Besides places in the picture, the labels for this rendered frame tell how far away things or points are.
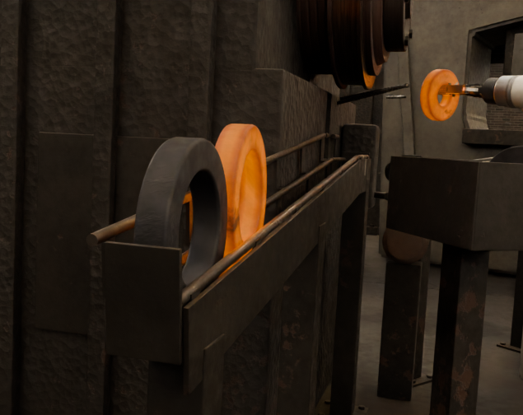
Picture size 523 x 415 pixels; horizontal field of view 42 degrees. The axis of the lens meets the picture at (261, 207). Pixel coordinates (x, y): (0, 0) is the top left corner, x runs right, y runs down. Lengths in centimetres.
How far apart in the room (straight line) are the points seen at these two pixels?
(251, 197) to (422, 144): 356
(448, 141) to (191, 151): 381
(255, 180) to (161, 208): 33
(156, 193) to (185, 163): 4
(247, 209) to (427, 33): 366
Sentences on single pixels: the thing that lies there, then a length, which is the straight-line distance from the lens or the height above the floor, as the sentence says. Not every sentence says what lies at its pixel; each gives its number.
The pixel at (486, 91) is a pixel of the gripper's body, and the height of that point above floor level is 91.
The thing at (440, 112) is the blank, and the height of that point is 85.
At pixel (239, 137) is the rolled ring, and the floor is 74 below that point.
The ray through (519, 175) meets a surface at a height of 70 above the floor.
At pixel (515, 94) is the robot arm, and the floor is 90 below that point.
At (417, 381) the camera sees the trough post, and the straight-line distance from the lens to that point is 226.
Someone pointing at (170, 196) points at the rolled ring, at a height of 68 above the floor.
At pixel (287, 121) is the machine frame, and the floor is 78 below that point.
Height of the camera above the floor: 73
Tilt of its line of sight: 5 degrees down
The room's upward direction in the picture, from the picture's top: 3 degrees clockwise
